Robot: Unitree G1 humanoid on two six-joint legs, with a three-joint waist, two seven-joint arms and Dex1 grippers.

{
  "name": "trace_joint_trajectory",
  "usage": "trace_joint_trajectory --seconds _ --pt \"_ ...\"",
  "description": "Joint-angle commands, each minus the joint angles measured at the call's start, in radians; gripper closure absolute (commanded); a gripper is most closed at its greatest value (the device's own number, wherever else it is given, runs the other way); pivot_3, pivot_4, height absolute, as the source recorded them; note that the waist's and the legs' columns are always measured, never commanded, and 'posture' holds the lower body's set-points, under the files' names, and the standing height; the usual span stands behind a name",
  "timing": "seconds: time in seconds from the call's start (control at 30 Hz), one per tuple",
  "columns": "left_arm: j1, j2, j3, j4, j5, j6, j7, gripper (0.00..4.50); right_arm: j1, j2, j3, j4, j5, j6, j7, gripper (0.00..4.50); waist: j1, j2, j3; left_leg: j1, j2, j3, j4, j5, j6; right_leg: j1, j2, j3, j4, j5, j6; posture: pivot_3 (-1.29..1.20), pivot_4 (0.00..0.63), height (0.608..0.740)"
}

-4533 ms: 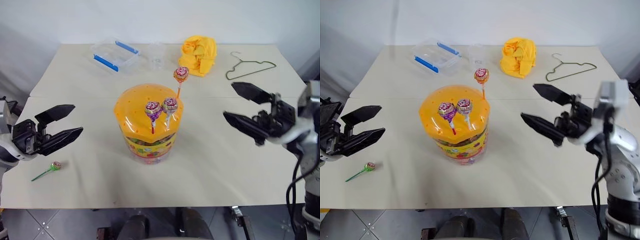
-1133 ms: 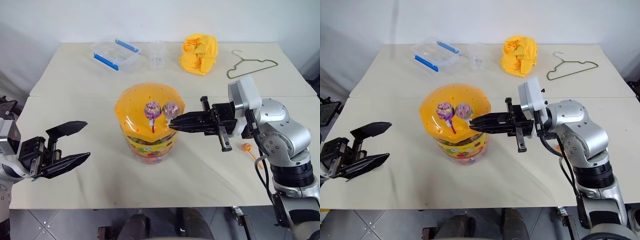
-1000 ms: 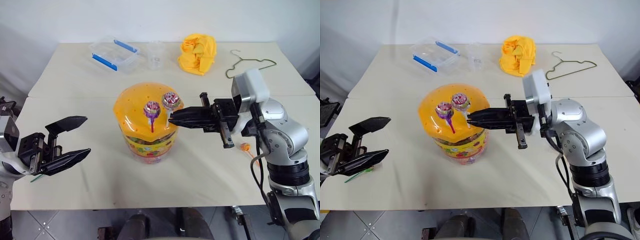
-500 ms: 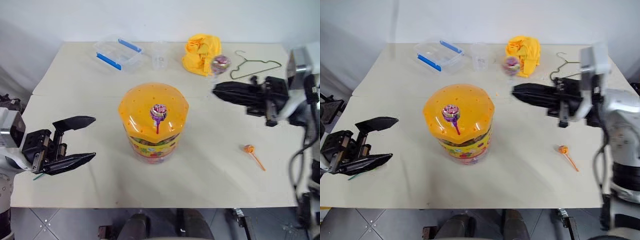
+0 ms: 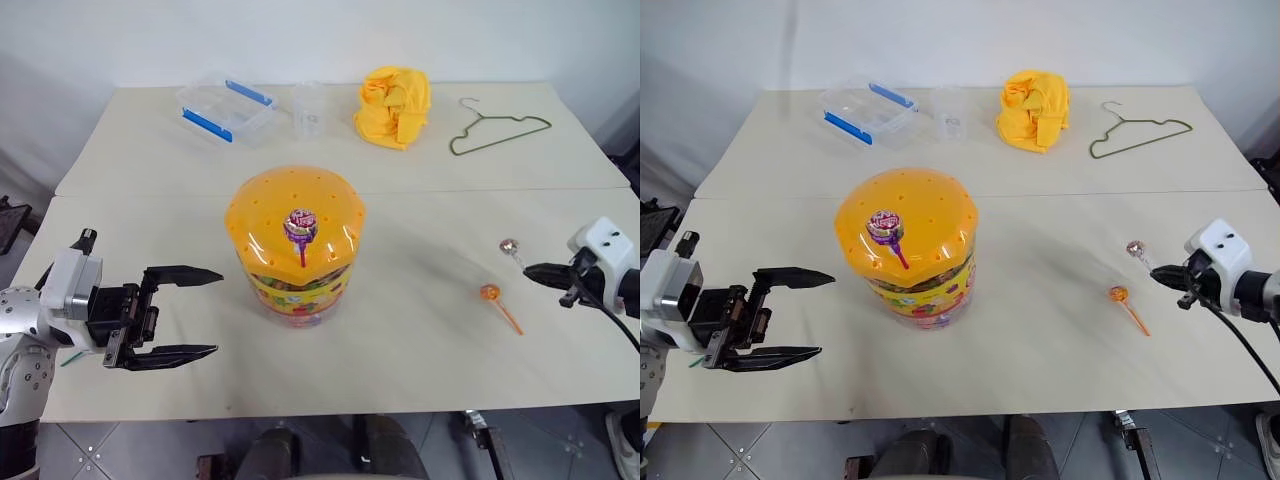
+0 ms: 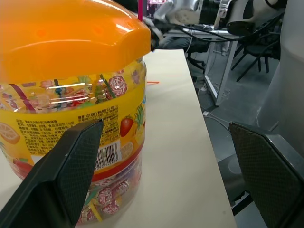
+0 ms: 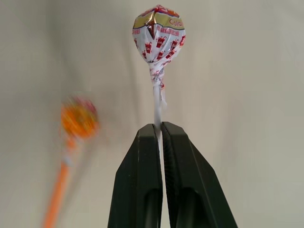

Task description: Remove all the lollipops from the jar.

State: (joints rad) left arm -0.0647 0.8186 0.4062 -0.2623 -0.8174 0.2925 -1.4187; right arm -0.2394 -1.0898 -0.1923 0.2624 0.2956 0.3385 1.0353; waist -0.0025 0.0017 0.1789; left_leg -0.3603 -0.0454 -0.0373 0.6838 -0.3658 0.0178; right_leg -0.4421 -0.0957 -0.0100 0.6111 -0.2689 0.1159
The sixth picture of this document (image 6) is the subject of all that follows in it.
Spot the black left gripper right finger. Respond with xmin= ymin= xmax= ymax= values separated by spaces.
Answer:
xmin=228 ymin=122 xmax=304 ymax=228

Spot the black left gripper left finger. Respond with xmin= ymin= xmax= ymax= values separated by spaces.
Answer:
xmin=0 ymin=118 xmax=104 ymax=228

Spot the clear plastic lollipop jar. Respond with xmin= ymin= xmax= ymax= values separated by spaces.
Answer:
xmin=0 ymin=54 xmax=148 ymax=227

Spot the orange plastic jar lid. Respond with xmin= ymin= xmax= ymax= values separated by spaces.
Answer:
xmin=0 ymin=0 xmax=152 ymax=83

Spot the black swivel office chair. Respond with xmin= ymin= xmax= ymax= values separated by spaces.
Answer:
xmin=187 ymin=37 xmax=212 ymax=72

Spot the red wrapped lollipop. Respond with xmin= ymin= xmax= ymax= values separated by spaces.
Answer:
xmin=98 ymin=187 xmax=114 ymax=205
xmin=102 ymin=201 xmax=121 ymax=216
xmin=115 ymin=181 xmax=130 ymax=195
xmin=108 ymin=75 xmax=129 ymax=97

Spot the white office desk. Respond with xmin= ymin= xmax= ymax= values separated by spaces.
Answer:
xmin=166 ymin=25 xmax=241 ymax=107

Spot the black four-legged chair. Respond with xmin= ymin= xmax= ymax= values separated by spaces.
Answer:
xmin=231 ymin=29 xmax=281 ymax=83

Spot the silver robot torso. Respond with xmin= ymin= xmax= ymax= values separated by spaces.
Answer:
xmin=256 ymin=0 xmax=304 ymax=173

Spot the black cable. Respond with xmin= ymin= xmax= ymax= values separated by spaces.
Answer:
xmin=166 ymin=22 xmax=239 ymax=43

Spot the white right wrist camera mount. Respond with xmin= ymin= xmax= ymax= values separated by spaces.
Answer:
xmin=174 ymin=8 xmax=198 ymax=26

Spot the white floor cable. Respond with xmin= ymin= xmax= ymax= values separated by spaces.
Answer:
xmin=202 ymin=111 xmax=231 ymax=130

